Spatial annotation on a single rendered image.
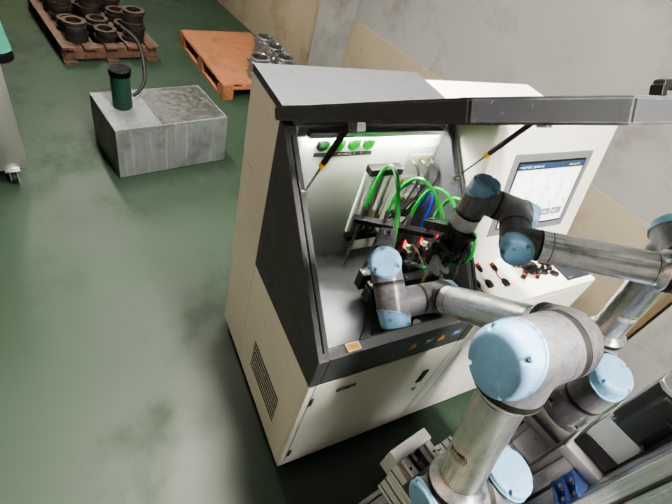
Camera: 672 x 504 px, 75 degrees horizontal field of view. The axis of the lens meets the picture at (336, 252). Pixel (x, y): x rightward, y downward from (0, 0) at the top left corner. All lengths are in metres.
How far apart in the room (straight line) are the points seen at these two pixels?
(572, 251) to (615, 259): 0.09
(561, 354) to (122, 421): 1.98
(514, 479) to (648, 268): 0.53
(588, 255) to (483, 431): 0.49
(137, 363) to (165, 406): 0.28
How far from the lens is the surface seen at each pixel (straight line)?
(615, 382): 1.44
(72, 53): 5.06
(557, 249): 1.10
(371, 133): 1.51
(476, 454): 0.88
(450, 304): 1.02
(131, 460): 2.27
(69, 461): 2.32
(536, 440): 1.60
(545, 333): 0.73
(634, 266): 1.15
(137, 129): 3.35
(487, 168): 1.68
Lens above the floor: 2.12
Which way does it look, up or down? 43 degrees down
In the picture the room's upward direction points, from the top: 19 degrees clockwise
